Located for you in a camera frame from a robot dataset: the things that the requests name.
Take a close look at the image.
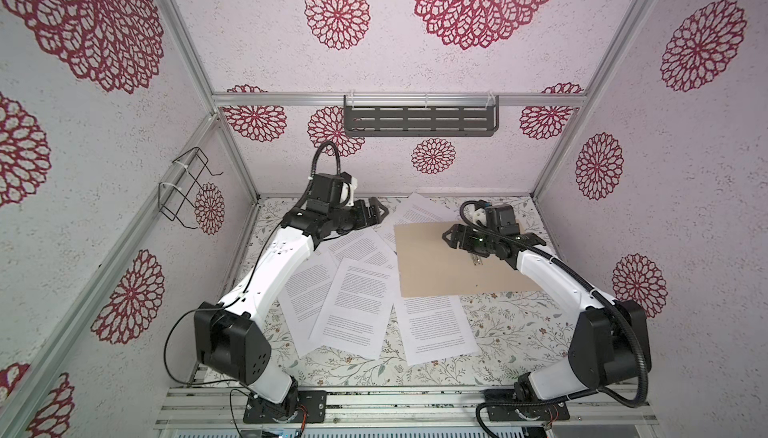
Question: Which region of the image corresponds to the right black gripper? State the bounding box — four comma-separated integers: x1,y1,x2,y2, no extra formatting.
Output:
442,224,497,257

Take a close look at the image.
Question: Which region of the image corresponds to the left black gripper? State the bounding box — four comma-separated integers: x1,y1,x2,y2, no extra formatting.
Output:
330,196,389,237

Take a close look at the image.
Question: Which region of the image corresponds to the printed paper sheet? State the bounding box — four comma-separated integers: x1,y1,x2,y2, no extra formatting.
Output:
318,229,398,269
376,193,458,251
394,296,480,366
278,254,337,358
310,258,399,360

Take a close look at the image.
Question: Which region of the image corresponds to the brown cardboard folder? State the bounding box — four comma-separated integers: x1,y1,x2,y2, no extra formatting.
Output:
394,223,540,298

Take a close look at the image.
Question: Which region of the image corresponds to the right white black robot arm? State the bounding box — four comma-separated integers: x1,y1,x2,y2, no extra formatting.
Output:
442,200,652,437

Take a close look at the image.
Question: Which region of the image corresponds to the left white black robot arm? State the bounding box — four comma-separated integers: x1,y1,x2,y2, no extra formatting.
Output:
186,167,389,421

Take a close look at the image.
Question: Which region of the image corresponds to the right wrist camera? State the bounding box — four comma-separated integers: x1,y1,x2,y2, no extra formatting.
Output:
470,200,520,236

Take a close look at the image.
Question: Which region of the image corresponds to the dark grey wall shelf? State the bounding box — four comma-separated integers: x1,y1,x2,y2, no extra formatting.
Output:
342,95,500,138

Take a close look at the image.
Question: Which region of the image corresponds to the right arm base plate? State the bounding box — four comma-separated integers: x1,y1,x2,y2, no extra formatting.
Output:
483,388,571,422

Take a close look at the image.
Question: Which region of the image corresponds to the black wire wall rack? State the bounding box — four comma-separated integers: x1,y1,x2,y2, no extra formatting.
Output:
156,147,223,230

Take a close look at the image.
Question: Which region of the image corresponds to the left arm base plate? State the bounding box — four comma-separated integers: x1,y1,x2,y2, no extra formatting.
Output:
243,390,328,425

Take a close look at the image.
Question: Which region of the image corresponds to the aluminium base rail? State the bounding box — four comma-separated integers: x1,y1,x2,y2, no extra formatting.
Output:
151,386,659,432

